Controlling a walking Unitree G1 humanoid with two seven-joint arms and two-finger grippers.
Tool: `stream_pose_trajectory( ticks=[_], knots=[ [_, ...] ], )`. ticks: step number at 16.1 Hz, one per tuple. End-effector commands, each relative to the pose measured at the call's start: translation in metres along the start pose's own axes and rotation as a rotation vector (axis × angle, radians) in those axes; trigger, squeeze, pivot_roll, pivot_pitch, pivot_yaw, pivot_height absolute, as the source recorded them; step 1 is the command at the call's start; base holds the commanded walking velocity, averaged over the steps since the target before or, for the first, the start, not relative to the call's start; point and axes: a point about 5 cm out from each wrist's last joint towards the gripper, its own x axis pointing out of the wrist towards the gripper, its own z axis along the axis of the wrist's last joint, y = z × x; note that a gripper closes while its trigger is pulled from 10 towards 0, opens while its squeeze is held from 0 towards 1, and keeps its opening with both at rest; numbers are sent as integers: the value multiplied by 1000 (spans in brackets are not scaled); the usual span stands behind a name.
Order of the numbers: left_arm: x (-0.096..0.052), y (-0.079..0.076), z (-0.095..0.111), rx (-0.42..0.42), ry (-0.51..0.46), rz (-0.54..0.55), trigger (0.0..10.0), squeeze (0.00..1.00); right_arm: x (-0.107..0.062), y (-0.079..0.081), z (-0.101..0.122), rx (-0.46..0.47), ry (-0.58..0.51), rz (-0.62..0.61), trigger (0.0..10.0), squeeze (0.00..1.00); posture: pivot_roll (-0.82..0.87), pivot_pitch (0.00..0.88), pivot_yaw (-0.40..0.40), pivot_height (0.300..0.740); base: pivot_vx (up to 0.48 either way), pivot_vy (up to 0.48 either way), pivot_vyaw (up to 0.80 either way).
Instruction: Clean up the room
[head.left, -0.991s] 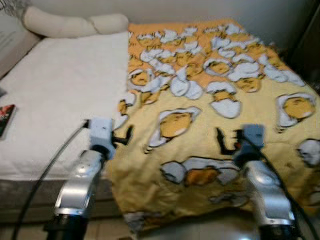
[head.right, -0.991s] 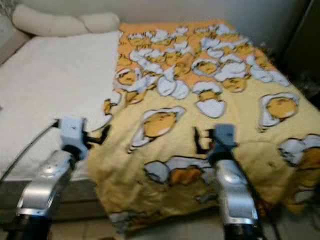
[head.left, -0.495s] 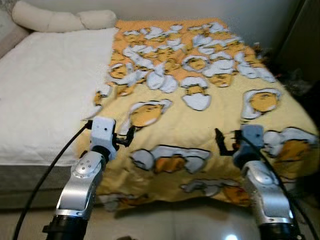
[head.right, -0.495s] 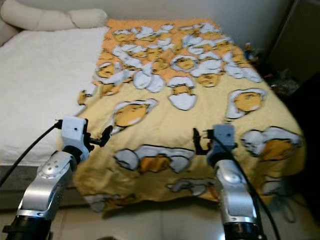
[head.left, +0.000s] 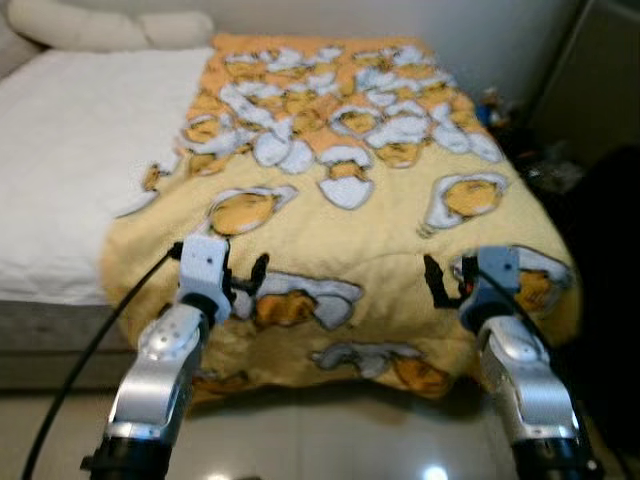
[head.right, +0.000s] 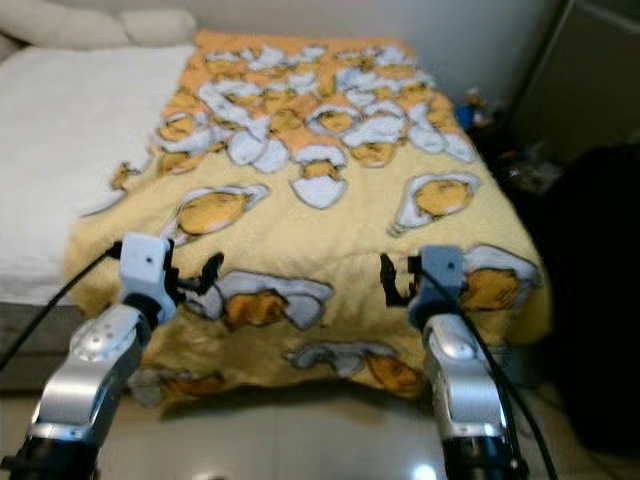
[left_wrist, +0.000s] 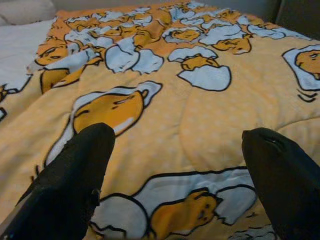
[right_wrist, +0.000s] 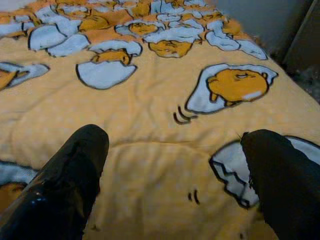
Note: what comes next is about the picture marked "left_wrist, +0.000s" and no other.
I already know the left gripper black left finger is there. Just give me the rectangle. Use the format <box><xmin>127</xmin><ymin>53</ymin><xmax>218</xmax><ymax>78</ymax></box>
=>
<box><xmin>0</xmin><ymin>122</ymin><xmax>116</xmax><ymax>240</ymax></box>

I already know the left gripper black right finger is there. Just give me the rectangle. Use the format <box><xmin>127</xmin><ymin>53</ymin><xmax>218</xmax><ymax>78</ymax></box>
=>
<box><xmin>241</xmin><ymin>127</ymin><xmax>320</xmax><ymax>240</ymax></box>

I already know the orange egg cartoon blanket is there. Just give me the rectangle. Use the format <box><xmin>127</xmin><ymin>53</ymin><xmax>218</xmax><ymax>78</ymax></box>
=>
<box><xmin>0</xmin><ymin>0</ymin><xmax>320</xmax><ymax>240</ymax></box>

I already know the bed with white sheet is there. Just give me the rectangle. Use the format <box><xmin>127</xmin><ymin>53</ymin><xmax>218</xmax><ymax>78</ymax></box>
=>
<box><xmin>0</xmin><ymin>17</ymin><xmax>59</xmax><ymax>87</ymax></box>

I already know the cream bolster pillow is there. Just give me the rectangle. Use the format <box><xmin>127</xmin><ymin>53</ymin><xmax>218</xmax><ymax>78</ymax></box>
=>
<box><xmin>0</xmin><ymin>0</ymin><xmax>57</xmax><ymax>26</ymax></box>

